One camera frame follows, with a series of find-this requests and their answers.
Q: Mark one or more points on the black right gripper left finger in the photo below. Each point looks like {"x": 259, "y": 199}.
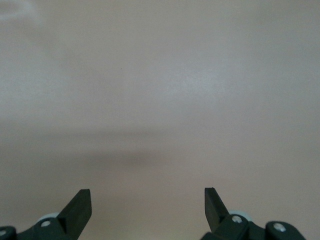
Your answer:
{"x": 75, "y": 212}

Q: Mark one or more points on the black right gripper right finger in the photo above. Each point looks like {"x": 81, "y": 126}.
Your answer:
{"x": 215, "y": 212}

